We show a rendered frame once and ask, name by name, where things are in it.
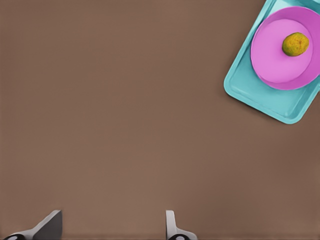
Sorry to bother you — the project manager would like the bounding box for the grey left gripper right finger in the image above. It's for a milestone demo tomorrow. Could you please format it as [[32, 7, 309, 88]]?
[[165, 209, 198, 240]]

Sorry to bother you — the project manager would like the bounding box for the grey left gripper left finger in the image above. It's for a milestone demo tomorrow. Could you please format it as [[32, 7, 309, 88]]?
[[1, 209, 63, 240]]

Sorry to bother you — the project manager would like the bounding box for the turquoise rectangular tray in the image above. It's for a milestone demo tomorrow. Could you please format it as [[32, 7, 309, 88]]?
[[223, 0, 320, 125]]

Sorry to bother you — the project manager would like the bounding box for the pink round plate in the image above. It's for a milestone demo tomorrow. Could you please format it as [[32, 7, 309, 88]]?
[[250, 6, 320, 91]]

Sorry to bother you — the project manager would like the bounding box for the yellow-green orange fruit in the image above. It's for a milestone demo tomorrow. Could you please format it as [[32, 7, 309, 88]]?
[[281, 32, 310, 57]]

